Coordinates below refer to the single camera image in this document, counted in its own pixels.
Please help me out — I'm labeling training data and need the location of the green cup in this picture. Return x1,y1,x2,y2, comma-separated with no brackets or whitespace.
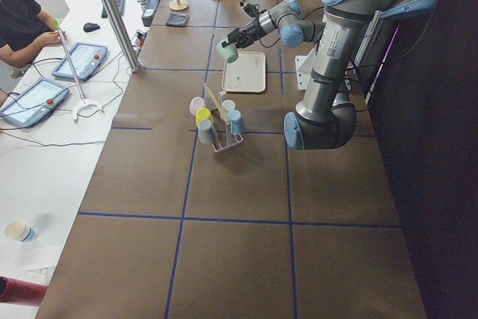
216,38,238,64

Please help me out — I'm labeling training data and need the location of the cream rabbit tray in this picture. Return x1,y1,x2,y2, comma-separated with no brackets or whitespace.
221,52,266,93

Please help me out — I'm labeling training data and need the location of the cream cup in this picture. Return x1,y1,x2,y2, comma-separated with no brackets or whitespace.
221,99,236,115

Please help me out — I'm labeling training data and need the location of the pink cup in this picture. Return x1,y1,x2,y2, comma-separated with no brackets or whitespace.
189,96,206,116

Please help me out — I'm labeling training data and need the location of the yellow cup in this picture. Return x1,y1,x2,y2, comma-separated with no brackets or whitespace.
195,108,214,127

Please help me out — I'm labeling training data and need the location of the blue cup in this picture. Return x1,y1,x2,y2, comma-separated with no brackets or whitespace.
227,110,244,135

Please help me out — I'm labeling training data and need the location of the grey cup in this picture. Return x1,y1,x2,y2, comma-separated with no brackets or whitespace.
197,120,217,145

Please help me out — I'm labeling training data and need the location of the paper cup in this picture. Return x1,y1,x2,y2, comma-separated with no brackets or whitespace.
4,221,37,243

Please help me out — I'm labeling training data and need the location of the grey folded cloth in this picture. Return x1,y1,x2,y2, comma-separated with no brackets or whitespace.
165,12,190,28

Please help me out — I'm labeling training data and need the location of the black computer mouse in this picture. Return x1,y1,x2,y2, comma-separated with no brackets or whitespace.
83,22,100,33

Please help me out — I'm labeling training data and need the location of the far teach pendant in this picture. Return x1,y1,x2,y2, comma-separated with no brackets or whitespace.
52,43,108,81

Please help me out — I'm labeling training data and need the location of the teach pendant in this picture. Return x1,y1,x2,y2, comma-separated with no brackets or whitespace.
1,78,69,128
52,43,108,81

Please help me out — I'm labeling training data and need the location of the near teach pendant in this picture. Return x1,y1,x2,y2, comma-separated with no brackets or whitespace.
1,78,69,128

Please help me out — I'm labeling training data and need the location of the seated person black shirt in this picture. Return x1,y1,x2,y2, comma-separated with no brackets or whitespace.
1,0,61,69

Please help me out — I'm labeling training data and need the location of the red cylinder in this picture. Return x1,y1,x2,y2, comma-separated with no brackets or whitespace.
0,276,48,307

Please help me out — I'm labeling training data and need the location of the wooden rack handle rod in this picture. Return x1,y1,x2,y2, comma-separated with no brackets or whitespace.
204,84,230,126

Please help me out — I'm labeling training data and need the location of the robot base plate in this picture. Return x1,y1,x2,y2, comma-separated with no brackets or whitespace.
294,48,316,90

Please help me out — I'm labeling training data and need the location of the white wire cup rack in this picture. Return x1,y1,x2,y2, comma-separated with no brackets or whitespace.
211,90,243,153

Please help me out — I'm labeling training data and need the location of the aluminium frame post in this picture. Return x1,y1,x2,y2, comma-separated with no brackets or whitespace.
102,0,140,73

